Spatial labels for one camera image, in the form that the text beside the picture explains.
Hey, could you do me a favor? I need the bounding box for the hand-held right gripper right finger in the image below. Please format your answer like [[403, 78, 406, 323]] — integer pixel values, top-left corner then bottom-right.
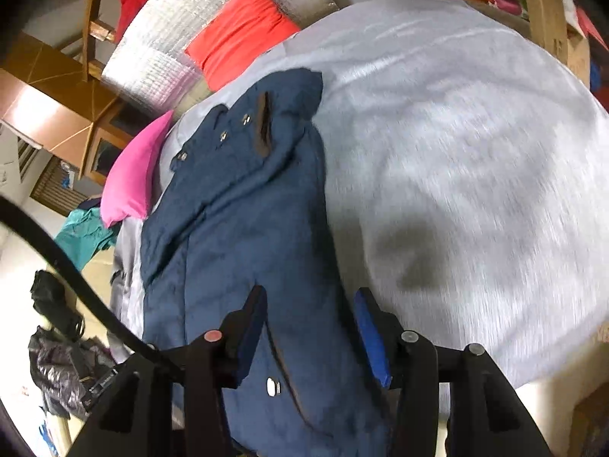
[[353, 287, 553, 457]]

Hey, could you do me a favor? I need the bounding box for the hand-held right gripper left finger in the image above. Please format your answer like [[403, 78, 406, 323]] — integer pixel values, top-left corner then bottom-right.
[[67, 284, 268, 457]]

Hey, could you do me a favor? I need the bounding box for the navy blue jacket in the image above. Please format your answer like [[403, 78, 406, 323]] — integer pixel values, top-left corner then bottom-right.
[[140, 67, 405, 457]]

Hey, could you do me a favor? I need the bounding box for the dark shiny puffer jacket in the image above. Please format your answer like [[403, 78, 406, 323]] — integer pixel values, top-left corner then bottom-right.
[[29, 328, 120, 422]]

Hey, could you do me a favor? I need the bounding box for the teal shirt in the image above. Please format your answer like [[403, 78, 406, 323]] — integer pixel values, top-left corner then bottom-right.
[[54, 205, 122, 272]]

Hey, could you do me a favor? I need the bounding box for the pink pillow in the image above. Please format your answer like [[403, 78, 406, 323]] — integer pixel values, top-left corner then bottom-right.
[[100, 109, 176, 229]]

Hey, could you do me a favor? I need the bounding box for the black garment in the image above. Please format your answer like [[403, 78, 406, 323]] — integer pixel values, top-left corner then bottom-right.
[[29, 269, 85, 344]]

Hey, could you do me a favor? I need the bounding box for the grey blanket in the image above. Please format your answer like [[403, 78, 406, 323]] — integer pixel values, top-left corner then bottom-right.
[[109, 0, 609, 391]]

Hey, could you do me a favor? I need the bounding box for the wooden cabinet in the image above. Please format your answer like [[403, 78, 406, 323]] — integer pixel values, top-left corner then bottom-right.
[[78, 100, 146, 186]]

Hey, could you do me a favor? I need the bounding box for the cream sofa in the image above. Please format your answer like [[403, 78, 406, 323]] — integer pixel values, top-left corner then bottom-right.
[[0, 221, 124, 457]]

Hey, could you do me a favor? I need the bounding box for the silver foil insulation panel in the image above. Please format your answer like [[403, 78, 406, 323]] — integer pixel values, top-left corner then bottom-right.
[[102, 0, 341, 120]]

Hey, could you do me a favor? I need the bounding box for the red-orange pillow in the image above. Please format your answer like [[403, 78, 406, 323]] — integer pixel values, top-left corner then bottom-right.
[[185, 0, 301, 92]]

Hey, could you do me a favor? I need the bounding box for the wooden stair railing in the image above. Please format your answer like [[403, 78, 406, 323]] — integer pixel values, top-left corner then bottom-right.
[[81, 0, 124, 81]]

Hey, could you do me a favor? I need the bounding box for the wooden shelf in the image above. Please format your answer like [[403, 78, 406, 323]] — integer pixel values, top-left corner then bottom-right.
[[376, 0, 609, 91]]

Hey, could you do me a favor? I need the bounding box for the black cable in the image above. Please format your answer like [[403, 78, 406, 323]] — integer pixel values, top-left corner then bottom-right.
[[0, 196, 186, 374]]

